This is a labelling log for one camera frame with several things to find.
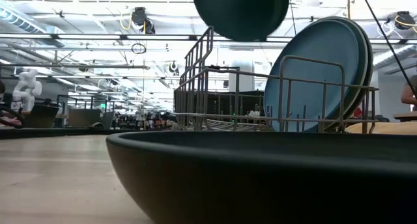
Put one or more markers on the person's hand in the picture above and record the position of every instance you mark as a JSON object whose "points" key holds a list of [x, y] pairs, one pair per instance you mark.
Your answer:
{"points": [[8, 120]]}

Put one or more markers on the white round column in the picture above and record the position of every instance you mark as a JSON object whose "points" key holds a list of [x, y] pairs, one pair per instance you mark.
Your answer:
{"points": [[244, 77]]}

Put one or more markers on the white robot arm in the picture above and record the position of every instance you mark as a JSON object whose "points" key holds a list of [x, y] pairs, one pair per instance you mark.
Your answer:
{"points": [[27, 87]]}

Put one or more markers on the wooden desk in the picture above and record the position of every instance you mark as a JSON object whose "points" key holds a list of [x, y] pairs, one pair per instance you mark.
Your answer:
{"points": [[405, 116]]}

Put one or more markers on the dark foreground bowl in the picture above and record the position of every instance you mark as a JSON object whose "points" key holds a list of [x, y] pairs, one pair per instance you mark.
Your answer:
{"points": [[260, 185]]}

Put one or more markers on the dark brown panel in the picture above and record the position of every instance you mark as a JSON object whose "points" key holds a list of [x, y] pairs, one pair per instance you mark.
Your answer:
{"points": [[42, 115]]}

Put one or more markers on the light blue plate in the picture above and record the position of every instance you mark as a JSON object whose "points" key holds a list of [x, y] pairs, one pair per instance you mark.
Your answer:
{"points": [[312, 54]]}

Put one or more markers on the black rig frame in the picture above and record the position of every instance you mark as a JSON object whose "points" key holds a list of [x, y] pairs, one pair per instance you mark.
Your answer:
{"points": [[49, 133]]}

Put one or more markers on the tan panel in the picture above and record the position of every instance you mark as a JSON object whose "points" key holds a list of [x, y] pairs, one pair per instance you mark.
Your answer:
{"points": [[83, 117]]}

